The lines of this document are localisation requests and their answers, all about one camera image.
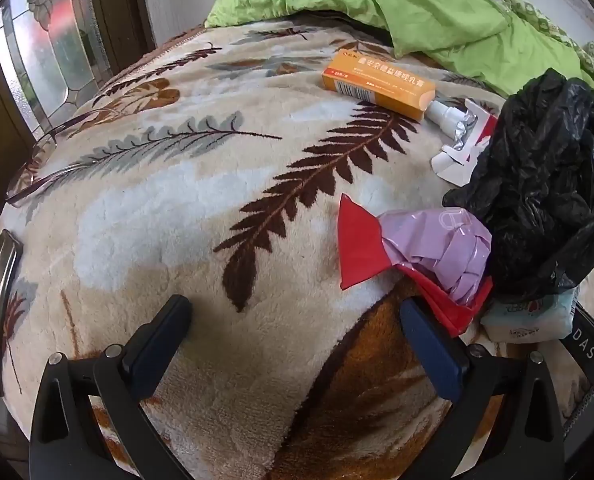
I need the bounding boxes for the leaf-print blanket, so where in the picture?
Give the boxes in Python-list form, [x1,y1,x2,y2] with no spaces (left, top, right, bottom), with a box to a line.
[0,12,594,480]

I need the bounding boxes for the orange medicine box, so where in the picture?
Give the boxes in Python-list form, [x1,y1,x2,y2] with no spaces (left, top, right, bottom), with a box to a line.
[321,51,437,122]

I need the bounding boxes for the thin-framed eyeglasses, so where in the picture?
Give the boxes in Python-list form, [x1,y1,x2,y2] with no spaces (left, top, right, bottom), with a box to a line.
[4,122,108,208]

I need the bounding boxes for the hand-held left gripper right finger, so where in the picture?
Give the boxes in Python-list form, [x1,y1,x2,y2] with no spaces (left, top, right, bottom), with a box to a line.
[398,297,568,480]

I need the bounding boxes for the wooden door with glass panel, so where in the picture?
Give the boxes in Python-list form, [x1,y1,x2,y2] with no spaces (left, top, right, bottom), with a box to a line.
[0,0,158,186]

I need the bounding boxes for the green quilt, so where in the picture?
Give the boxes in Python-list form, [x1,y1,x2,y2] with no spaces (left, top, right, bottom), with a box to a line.
[204,0,594,96]

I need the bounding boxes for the lilac plastic bag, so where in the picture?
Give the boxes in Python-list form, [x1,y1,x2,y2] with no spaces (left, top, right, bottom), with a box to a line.
[377,207,492,306]

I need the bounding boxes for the black plastic bag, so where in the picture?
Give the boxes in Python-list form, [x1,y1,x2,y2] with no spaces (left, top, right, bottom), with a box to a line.
[442,69,594,303]

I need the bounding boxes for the red cigarette pack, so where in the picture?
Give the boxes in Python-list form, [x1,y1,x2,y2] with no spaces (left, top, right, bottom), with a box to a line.
[431,99,500,186]

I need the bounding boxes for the pale tissue packet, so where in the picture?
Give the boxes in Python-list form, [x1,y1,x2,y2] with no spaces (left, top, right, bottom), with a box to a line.
[479,287,578,345]

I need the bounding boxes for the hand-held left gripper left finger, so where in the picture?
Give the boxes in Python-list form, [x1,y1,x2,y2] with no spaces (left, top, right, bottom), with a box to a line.
[28,294,194,480]

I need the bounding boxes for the white spray bottle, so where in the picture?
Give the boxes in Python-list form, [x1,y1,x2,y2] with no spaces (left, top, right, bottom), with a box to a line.
[423,99,465,123]

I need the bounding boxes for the red snack packet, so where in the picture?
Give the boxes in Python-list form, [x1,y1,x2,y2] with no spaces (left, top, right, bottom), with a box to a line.
[338,192,494,337]

